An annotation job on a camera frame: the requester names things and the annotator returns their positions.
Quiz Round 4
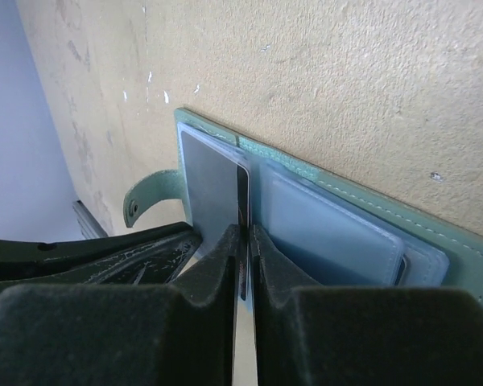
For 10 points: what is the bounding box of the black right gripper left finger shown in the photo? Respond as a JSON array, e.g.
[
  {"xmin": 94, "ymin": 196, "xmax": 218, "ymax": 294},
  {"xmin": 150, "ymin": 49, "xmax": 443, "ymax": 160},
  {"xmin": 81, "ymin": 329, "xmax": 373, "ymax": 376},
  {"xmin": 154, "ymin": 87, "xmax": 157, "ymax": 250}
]
[{"xmin": 0, "ymin": 225, "xmax": 240, "ymax": 385}]

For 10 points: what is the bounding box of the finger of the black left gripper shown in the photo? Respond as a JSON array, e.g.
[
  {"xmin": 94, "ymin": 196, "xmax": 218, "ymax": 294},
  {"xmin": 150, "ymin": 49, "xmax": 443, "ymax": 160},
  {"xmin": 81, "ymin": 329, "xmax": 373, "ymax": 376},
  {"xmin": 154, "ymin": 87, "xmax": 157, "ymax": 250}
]
[{"xmin": 0, "ymin": 222, "xmax": 202, "ymax": 286}]

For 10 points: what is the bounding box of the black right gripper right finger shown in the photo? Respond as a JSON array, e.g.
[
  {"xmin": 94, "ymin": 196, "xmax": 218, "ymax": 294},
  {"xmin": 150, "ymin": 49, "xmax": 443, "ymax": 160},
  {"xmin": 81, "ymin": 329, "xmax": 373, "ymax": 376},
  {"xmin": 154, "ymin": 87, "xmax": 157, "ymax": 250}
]
[{"xmin": 250, "ymin": 226, "xmax": 483, "ymax": 385}]

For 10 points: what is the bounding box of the black VIP card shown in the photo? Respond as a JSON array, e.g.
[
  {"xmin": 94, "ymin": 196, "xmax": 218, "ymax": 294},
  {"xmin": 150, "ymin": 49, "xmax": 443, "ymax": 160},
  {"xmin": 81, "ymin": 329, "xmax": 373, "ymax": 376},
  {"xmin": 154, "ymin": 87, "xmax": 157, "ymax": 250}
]
[{"xmin": 180, "ymin": 130, "xmax": 253, "ymax": 310}]

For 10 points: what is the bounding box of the teal leather card holder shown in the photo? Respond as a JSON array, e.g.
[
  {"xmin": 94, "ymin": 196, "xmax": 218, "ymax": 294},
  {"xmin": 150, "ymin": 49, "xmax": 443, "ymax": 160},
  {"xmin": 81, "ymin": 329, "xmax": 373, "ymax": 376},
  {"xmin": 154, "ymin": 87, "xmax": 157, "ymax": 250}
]
[{"xmin": 123, "ymin": 109, "xmax": 483, "ymax": 307}]

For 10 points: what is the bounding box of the aluminium frame rail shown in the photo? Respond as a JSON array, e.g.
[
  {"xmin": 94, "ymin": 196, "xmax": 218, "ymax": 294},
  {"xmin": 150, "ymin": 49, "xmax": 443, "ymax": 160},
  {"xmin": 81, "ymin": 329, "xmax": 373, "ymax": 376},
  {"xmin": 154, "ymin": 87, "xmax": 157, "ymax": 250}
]
[{"xmin": 72, "ymin": 200, "xmax": 108, "ymax": 240}]

